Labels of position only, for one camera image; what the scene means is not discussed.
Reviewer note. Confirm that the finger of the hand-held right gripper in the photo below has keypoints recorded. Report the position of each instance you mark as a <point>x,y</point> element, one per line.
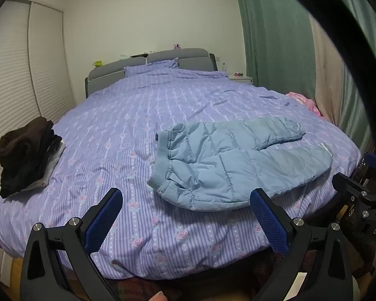
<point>370,158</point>
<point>347,183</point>

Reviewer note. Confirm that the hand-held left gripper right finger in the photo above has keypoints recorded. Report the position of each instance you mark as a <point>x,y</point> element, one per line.
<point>268,218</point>

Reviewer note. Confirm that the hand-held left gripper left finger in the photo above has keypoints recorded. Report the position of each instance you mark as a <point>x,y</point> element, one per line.
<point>104,218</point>

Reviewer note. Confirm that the light blue padded pants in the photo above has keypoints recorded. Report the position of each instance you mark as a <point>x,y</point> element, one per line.
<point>225,163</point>

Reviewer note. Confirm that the person's left hand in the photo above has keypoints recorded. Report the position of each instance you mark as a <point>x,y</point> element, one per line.
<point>157,297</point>

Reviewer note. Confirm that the white folded garment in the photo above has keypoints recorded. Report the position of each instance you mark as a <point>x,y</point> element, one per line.
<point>48,172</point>

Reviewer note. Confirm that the pink cloth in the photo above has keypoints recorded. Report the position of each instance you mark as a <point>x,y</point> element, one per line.
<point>304,100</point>

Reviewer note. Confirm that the beige curtain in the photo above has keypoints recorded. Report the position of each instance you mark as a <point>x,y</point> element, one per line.
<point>327,75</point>

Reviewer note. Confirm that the bed with purple floral duvet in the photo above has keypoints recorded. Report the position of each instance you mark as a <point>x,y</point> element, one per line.
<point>119,125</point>

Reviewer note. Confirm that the brown folded garment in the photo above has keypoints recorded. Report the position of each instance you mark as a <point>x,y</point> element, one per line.
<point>17,153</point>

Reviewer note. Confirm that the white nightstand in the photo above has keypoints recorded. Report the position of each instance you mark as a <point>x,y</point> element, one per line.
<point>242,79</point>

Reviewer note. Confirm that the grey upholstered headboard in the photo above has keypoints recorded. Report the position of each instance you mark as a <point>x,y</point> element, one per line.
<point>112,69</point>

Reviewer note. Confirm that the yellow-green toy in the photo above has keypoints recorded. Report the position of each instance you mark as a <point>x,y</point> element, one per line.
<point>97,64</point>

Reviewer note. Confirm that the purple floral pillow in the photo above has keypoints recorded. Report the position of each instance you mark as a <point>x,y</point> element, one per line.
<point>150,67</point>

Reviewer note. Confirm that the flat black item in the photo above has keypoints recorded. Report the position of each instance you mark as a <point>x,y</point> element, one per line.
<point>139,55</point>

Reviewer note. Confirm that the white louvered wardrobe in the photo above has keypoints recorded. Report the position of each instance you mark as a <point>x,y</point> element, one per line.
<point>12,78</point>

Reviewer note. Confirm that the small pink toy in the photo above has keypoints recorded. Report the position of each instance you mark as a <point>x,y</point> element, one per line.
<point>177,46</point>

